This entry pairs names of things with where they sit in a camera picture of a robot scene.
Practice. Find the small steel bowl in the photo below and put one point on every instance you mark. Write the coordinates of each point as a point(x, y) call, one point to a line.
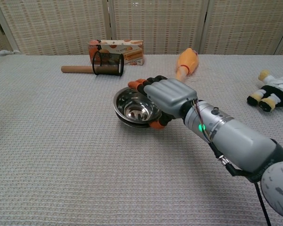
point(119, 117)
point(132, 104)
point(134, 126)

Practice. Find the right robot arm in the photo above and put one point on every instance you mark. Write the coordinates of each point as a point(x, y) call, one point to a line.
point(238, 139)

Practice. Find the black and white plush doll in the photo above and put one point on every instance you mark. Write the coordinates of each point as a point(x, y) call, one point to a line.
point(276, 93)

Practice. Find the white woven tablecloth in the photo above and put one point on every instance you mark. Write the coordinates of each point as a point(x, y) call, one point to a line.
point(61, 153)

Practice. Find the wooden rolling stick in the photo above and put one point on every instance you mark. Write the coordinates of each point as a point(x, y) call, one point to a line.
point(76, 69)

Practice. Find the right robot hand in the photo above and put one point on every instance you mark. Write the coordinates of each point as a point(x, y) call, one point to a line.
point(169, 96)

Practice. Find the black mesh pen holder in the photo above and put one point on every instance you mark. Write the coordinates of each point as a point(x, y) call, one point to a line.
point(107, 64)

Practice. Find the orange wafer snack box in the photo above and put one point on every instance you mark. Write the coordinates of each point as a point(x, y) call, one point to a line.
point(132, 53)

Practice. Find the yellow rubber chicken toy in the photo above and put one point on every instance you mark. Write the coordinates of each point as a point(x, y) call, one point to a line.
point(187, 61)

